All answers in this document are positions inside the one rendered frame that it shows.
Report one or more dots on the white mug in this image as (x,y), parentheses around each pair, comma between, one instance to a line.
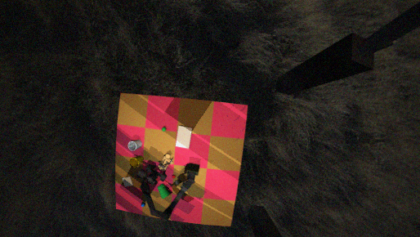
(133,145)

